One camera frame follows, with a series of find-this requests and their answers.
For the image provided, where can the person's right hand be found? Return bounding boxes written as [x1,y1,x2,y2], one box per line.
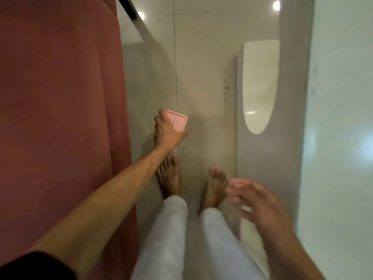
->
[226,178,289,234]

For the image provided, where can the person's left hand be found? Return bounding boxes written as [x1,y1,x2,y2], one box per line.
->
[153,108,189,152]

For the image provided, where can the pink phone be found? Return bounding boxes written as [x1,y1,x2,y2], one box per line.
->
[164,110,188,133]

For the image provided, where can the person's right forearm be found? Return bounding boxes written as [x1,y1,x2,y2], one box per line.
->
[256,220,324,280]

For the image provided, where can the person's left forearm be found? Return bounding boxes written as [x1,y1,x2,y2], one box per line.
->
[29,145,175,273]

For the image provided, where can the person's right foot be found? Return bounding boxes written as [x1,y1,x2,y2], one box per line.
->
[200,167,228,215]

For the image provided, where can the person's foot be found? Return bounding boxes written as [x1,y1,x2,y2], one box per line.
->
[156,155,181,199]
[200,167,228,215]

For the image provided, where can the person's left foot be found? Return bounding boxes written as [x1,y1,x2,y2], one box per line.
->
[156,155,181,199]

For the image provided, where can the white trousers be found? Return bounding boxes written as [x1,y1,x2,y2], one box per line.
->
[130,195,266,280]

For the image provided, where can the glossy white cabinet side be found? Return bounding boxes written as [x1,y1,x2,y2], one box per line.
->
[297,0,373,280]

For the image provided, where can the red curtain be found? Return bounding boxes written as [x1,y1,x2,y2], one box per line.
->
[0,0,139,280]

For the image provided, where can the black sleeve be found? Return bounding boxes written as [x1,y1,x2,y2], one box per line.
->
[0,250,77,280]

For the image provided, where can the black curtain rail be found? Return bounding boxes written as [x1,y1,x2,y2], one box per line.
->
[116,0,138,20]

